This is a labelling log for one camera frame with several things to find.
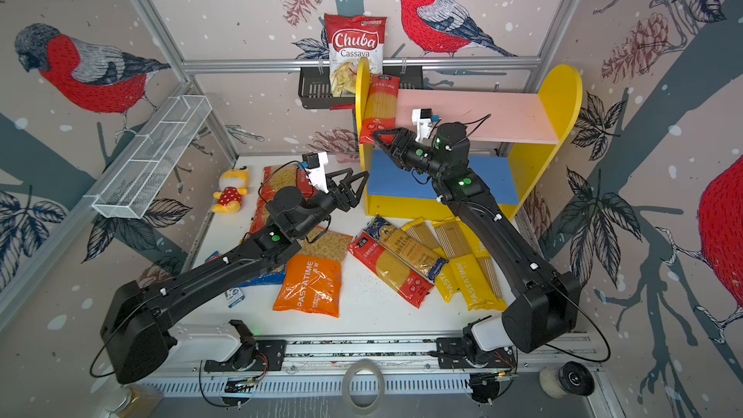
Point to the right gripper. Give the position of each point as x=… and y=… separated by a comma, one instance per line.
x=406, y=153

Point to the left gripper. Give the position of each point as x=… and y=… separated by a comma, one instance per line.
x=345, y=200

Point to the red spaghetti bag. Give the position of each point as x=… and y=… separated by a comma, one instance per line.
x=381, y=108
x=406, y=282

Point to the yellow pastatime spaghetti bag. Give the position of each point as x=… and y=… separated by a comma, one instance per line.
x=446, y=282
x=471, y=264

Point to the dark blue spaghetti bag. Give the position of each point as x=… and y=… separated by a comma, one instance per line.
x=414, y=254

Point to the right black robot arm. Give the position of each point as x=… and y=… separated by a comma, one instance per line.
x=546, y=303

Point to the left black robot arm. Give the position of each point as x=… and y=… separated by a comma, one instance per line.
x=135, y=329

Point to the yellow shelf pink blue boards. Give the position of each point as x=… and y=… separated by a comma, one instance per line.
x=536, y=126

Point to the red macaroni bag far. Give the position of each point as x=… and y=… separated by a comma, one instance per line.
x=276, y=178

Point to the red macaroni bag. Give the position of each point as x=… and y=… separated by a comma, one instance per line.
x=276, y=178
x=261, y=214

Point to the red macaroni bag near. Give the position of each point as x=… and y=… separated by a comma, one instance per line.
x=261, y=214

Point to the orange Pastatime macaroni bag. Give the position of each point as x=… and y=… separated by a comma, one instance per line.
x=313, y=280

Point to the yellow plush toy red dress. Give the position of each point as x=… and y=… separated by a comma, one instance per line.
x=233, y=186

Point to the red Chuba cassava chips bag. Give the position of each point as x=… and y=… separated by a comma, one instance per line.
x=349, y=40

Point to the blue macaroni bag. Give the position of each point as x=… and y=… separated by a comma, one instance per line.
x=267, y=279

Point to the clear tape roll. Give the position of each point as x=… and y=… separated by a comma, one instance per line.
x=363, y=387

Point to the glass jar with lid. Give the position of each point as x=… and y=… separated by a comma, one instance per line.
x=133, y=401

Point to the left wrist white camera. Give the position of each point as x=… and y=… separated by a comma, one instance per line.
x=314, y=165

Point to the black wire wall basket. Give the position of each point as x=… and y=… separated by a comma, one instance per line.
x=314, y=88

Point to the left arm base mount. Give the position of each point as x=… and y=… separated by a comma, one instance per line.
x=251, y=354

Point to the white mesh wall shelf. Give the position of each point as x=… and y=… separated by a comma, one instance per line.
x=157, y=150

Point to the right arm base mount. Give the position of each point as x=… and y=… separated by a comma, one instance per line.
x=473, y=351

